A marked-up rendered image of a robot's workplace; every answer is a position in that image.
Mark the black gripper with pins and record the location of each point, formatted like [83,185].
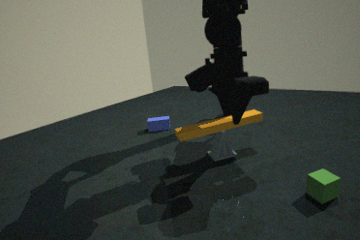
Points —
[235,94]

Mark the blue rectangular block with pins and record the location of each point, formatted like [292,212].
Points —
[158,124]

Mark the yellow bar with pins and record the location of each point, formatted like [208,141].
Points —
[216,125]

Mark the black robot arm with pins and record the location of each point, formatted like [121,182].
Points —
[222,29]

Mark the green cube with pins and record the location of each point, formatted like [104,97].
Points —
[323,185]

